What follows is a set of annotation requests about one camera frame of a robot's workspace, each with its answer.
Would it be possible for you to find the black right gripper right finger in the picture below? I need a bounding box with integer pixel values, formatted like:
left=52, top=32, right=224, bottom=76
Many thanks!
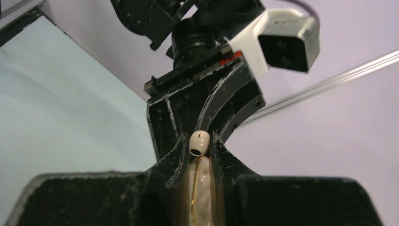
left=210, top=133, right=383, bottom=226

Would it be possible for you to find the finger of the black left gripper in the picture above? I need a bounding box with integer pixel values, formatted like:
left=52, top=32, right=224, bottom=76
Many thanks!
left=195, top=59, right=266, bottom=142
left=147, top=82, right=216, bottom=160

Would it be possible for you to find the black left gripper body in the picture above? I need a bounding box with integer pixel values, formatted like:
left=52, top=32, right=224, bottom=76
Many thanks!
left=144, top=51, right=243, bottom=97

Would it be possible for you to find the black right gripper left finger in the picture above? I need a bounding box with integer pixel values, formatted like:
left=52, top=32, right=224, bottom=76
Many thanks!
left=5, top=133, right=190, bottom=226

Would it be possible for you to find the beige earbud with black tip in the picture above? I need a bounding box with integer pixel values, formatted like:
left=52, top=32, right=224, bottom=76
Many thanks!
left=189, top=130, right=210, bottom=157

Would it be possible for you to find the beige square earbud case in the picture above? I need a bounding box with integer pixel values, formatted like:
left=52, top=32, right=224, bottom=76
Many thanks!
left=189, top=155, right=225, bottom=226

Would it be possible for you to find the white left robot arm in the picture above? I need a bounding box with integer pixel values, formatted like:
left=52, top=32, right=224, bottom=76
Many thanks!
left=112, top=0, right=266, bottom=159

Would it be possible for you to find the left aluminium frame post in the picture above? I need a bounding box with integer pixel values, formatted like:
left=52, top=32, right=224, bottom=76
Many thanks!
left=239, top=50, right=399, bottom=128

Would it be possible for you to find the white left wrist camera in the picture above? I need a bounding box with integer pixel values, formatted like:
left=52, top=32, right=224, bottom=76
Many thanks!
left=228, top=8, right=320, bottom=78

